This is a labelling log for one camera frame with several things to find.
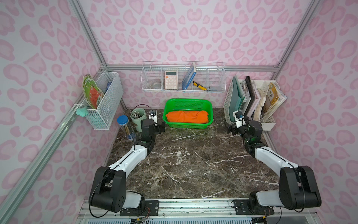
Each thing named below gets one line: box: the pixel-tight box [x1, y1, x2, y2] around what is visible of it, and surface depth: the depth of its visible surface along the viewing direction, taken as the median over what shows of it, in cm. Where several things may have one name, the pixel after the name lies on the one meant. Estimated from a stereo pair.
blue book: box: [181, 61, 197, 91], surface depth 90 cm
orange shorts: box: [165, 110, 209, 124], surface depth 106 cm
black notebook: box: [244, 76, 256, 117], surface depth 94 cm
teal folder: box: [228, 75, 245, 122], surface depth 92 cm
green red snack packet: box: [82, 74, 104, 110], surface depth 75 cm
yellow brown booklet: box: [262, 82, 280, 114], surface depth 102 cm
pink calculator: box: [164, 70, 178, 90], surface depth 97 cm
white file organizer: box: [223, 77, 287, 131], surface depth 99 cm
